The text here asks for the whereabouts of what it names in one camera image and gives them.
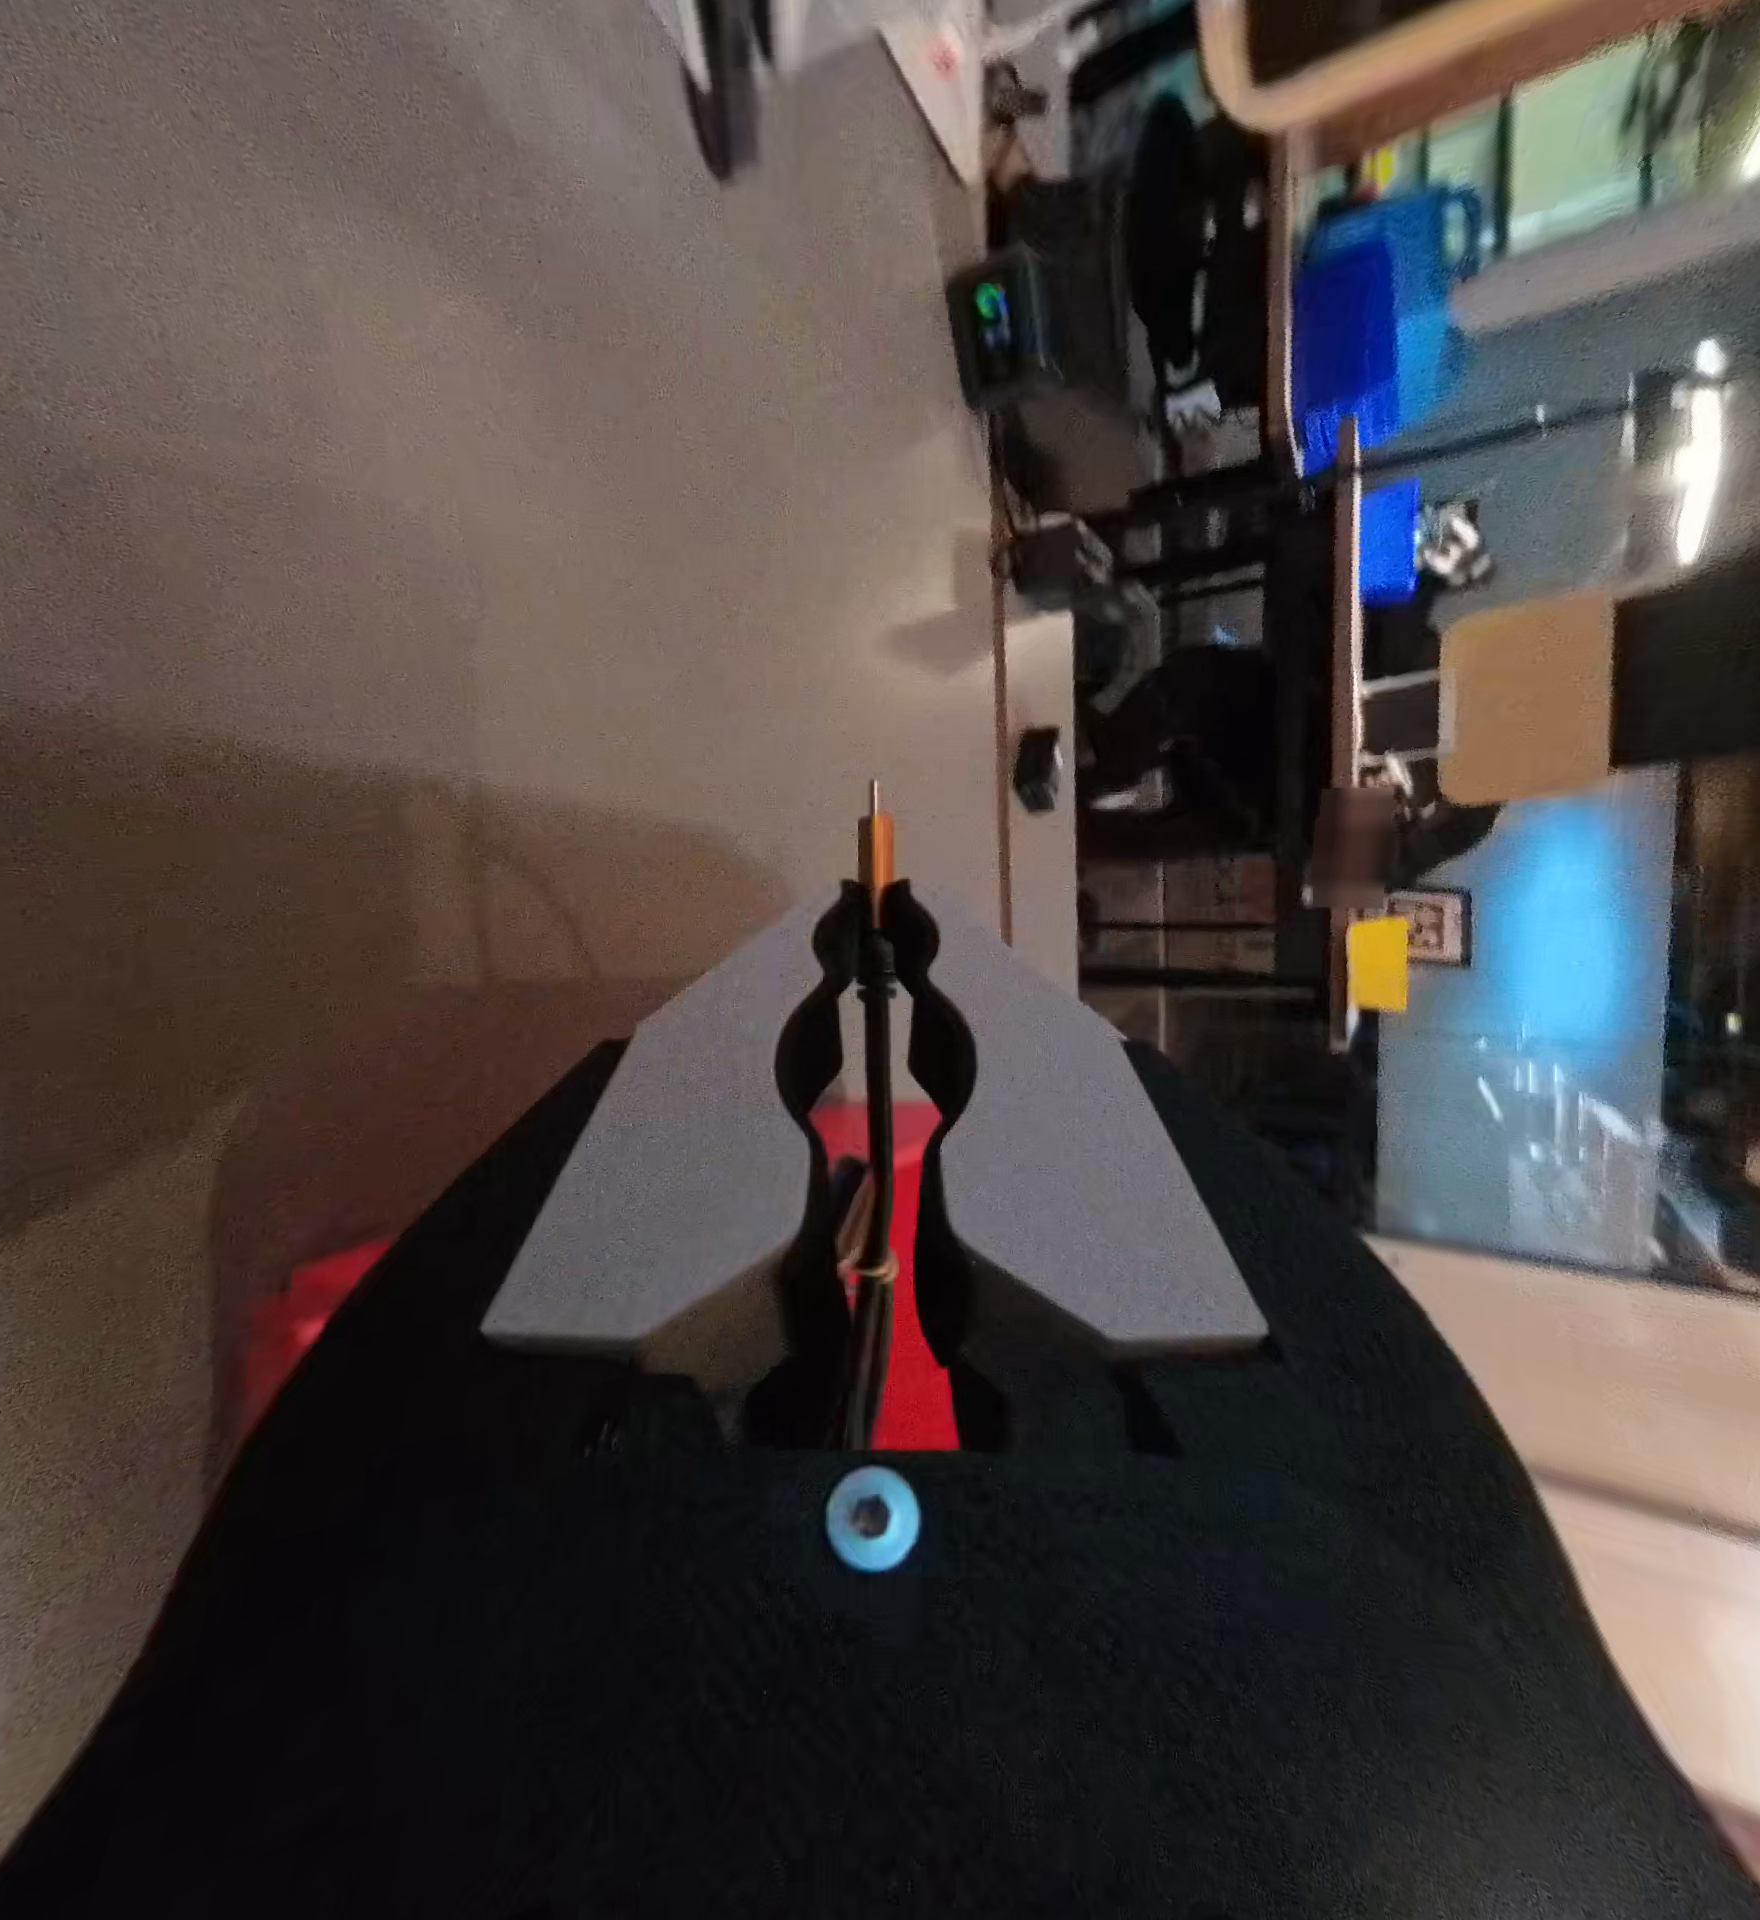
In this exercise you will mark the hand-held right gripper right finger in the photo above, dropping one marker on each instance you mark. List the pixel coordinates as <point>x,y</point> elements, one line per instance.
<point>1091,1201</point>

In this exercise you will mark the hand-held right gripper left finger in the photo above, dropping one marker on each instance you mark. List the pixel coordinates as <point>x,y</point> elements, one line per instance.
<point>671,1201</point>

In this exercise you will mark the red plastic bin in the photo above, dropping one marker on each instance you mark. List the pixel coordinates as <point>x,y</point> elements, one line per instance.
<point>919,1395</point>

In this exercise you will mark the yellow plastic bin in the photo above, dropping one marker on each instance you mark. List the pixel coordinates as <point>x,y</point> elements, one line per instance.
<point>1378,968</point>

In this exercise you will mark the small black box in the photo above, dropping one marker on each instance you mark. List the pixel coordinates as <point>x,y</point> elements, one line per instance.
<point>1040,768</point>

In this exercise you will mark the printed tag sign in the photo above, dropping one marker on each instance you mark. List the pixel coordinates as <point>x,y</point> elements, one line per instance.
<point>1432,926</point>

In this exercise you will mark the brown desk with black legs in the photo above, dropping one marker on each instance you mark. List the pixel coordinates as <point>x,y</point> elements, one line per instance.
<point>1346,675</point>
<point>1284,300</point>

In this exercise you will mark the black boxy device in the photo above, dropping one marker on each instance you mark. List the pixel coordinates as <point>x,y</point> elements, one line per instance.
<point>1061,559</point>

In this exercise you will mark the small blue plastic bin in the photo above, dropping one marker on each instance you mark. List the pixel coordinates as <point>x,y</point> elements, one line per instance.
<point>1391,542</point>

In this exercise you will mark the black power station with display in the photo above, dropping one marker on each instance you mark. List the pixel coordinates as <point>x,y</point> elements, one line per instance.
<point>1001,328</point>

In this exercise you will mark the wide blue plastic bin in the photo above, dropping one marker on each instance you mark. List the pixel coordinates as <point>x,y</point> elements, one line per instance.
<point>1346,360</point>

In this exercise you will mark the black tripod light stand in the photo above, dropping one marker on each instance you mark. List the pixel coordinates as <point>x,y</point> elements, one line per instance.
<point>1698,436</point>

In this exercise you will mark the tan framed dark panel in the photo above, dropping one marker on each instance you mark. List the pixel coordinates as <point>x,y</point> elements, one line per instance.
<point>1420,44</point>

